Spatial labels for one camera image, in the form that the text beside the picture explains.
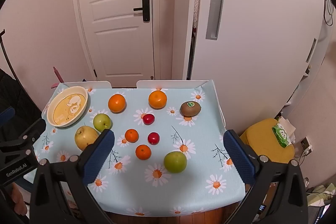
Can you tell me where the black jacket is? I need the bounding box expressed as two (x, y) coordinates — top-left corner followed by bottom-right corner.
(0, 68), (46, 151)

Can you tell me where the black door lock handle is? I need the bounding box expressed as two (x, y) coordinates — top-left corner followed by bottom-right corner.
(133, 0), (150, 22)

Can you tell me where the brown kiwi with sticker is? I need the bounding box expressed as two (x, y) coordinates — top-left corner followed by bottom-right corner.
(180, 101), (202, 117)

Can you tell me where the wall socket with plug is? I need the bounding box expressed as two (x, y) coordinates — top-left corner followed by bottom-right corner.
(301, 136), (313, 155)

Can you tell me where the blue daisy print tablecloth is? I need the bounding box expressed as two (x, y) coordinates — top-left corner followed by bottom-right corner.
(34, 80), (246, 216)

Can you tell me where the black wall cable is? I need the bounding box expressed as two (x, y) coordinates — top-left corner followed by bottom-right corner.
(323, 0), (336, 28)

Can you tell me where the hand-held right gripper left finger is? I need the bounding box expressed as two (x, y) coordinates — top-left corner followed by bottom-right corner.
(30, 129), (115, 224)

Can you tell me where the small green apple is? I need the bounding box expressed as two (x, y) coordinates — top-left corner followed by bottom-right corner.
(93, 113), (111, 132)

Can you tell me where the yellow pear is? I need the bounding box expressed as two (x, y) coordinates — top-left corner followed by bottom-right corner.
(75, 126), (100, 151)

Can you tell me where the white panel door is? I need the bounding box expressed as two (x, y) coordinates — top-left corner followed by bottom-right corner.
(72, 0), (158, 81)

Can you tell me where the cream yellow printed bowl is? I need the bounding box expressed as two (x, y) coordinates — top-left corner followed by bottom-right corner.
(47, 86), (89, 127)

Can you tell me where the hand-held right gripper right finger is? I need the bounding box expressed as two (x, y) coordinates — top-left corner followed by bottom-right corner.
(223, 130), (309, 224)

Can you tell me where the small red fruit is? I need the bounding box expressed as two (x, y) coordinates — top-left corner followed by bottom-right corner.
(147, 132), (160, 145)
(142, 113), (155, 125)

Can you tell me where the large orange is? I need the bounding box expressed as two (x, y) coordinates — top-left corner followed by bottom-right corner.
(148, 90), (168, 109)
(108, 94), (127, 113)

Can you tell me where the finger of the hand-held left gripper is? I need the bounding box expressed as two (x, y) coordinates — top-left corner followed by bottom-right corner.
(0, 119), (47, 153)
(0, 106), (16, 125)

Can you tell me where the pink dustpan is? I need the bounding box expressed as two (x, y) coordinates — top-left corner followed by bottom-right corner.
(51, 66), (65, 88)

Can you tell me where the small tangerine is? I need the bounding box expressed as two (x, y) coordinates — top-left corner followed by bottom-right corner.
(135, 144), (152, 160)
(124, 129), (139, 143)

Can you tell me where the large green apple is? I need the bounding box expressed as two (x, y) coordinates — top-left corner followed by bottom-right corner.
(164, 151), (188, 174)

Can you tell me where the white sliding door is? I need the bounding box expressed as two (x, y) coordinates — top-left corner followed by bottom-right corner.
(187, 0), (328, 132)

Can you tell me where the green tissue packet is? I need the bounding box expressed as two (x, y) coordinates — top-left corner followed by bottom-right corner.
(272, 123), (292, 148)

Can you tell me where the yellow stool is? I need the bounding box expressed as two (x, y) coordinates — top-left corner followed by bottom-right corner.
(239, 118), (295, 164)

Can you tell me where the person's left hand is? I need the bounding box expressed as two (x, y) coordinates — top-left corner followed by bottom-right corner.
(9, 183), (28, 215)

